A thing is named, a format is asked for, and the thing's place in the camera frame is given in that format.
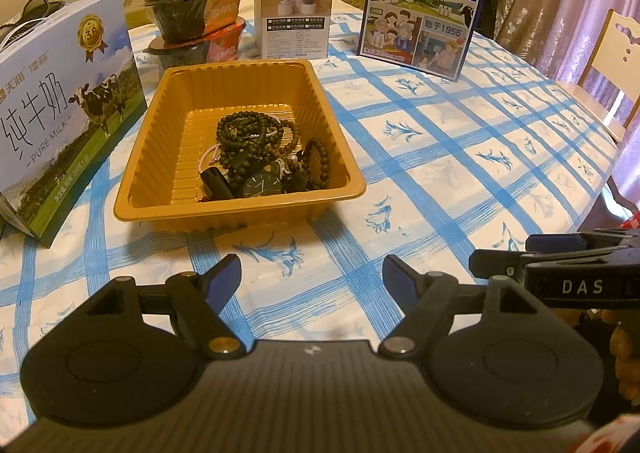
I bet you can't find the black strap watch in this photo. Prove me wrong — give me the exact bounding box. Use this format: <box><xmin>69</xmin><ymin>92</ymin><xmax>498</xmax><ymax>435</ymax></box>
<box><xmin>280</xmin><ymin>156</ymin><xmax>321</xmax><ymax>194</ymax></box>

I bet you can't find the long brown bead bracelet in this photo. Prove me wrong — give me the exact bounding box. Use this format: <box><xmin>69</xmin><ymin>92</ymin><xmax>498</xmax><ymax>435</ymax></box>
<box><xmin>215</xmin><ymin>109</ymin><xmax>281</xmax><ymax>169</ymax></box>

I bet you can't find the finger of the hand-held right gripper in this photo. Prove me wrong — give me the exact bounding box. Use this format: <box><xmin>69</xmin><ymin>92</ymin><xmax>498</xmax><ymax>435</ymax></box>
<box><xmin>469</xmin><ymin>249</ymin><xmax>531</xmax><ymax>280</ymax></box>
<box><xmin>525</xmin><ymin>228</ymin><xmax>640</xmax><ymax>254</ymax></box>

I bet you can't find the black smart band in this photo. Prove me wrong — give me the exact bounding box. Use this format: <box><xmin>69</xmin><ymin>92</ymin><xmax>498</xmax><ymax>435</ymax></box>
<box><xmin>200</xmin><ymin>166</ymin><xmax>233</xmax><ymax>199</ymax></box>

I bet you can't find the blue checked tablecloth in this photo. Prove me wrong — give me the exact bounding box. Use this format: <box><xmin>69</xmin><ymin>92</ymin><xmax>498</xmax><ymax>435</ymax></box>
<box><xmin>0</xmin><ymin>8</ymin><xmax>631</xmax><ymax>404</ymax></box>

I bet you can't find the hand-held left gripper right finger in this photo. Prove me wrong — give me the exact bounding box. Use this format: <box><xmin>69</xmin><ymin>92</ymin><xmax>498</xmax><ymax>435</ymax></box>
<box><xmin>377</xmin><ymin>254</ymin><xmax>538</xmax><ymax>359</ymax></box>

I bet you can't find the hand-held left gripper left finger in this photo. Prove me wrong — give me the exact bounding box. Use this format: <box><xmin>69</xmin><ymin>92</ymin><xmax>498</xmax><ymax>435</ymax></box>
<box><xmin>87</xmin><ymin>253</ymin><xmax>246</xmax><ymax>359</ymax></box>

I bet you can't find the red label instant noodle bowl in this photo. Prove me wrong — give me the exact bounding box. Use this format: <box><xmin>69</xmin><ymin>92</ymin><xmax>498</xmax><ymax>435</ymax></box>
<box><xmin>142</xmin><ymin>18</ymin><xmax>248</xmax><ymax>71</ymax></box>

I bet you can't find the orange plastic tray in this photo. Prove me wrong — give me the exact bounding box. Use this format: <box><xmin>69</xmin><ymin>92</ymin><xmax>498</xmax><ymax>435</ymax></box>
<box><xmin>112</xmin><ymin>59</ymin><xmax>367</xmax><ymax>234</ymax></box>

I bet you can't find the orange label instant noodle bowl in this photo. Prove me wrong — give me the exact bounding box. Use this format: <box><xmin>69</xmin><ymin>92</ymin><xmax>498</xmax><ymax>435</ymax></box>
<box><xmin>144</xmin><ymin>0</ymin><xmax>250</xmax><ymax>44</ymax></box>

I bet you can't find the small dark bead bracelet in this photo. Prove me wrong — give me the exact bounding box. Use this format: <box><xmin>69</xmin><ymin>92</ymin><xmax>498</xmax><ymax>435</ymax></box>
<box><xmin>300</xmin><ymin>136</ymin><xmax>335</xmax><ymax>189</ymax></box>

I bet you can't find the black cord handle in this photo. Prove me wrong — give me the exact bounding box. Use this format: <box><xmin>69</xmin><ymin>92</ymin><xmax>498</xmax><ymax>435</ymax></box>
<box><xmin>0</xmin><ymin>0</ymin><xmax>66</xmax><ymax>49</ymax></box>

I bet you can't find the person's right hand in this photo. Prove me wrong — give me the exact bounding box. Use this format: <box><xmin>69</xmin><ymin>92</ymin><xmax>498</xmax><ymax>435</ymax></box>
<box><xmin>607</xmin><ymin>318</ymin><xmax>640</xmax><ymax>409</ymax></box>

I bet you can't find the beige wooden chair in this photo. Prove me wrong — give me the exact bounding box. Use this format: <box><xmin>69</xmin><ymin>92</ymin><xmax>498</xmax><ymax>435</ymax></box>
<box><xmin>555</xmin><ymin>8</ymin><xmax>640</xmax><ymax>144</ymax></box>

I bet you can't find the light blue milk carton box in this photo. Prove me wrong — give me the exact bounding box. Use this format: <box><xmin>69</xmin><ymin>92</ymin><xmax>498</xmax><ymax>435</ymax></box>
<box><xmin>0</xmin><ymin>0</ymin><xmax>148</xmax><ymax>249</ymax></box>

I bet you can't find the dark blue milk carton box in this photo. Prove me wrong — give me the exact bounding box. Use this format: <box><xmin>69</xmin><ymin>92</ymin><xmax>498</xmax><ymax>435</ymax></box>
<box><xmin>356</xmin><ymin>0</ymin><xmax>490</xmax><ymax>83</ymax></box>

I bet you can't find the black round face watch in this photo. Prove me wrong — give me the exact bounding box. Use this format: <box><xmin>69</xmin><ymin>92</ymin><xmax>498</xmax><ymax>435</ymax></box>
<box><xmin>240</xmin><ymin>170</ymin><xmax>286</xmax><ymax>199</ymax></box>

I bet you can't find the small white product box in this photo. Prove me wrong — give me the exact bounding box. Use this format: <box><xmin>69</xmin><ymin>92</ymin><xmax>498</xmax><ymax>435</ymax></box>
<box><xmin>253</xmin><ymin>0</ymin><xmax>335</xmax><ymax>60</ymax></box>

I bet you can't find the white bead bracelet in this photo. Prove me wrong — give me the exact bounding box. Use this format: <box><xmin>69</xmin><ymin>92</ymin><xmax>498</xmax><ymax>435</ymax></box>
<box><xmin>197</xmin><ymin>140</ymin><xmax>226</xmax><ymax>174</ymax></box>

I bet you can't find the long dark bead bracelet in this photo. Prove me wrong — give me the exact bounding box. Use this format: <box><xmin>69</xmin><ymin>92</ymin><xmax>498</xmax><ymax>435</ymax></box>
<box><xmin>260</xmin><ymin>116</ymin><xmax>303</xmax><ymax>169</ymax></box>

